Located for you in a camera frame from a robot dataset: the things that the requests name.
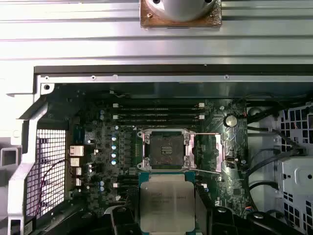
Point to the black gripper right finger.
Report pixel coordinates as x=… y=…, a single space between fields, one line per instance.
x=225 y=222

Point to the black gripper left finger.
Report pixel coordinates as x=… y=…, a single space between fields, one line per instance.
x=122 y=222

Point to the silver square CPU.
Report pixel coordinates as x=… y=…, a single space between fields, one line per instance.
x=166 y=208

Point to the metal socket cover frame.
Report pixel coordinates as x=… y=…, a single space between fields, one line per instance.
x=222 y=151

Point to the black RAM slot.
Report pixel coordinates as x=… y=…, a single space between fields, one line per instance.
x=159 y=110
x=127 y=179
x=159 y=105
x=127 y=185
x=159 y=121
x=159 y=117

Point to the CPU socket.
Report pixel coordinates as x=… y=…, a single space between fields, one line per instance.
x=166 y=149

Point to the green motherboard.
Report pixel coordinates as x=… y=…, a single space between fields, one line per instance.
x=215 y=176

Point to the silver perforated drive cage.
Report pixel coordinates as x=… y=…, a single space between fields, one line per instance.
x=298 y=171

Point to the round silver coin battery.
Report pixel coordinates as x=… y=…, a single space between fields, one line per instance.
x=231 y=120

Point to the black silver PC case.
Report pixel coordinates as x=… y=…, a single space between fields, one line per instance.
x=146 y=78

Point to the square brown base plate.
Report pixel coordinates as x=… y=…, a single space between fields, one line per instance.
x=144 y=19

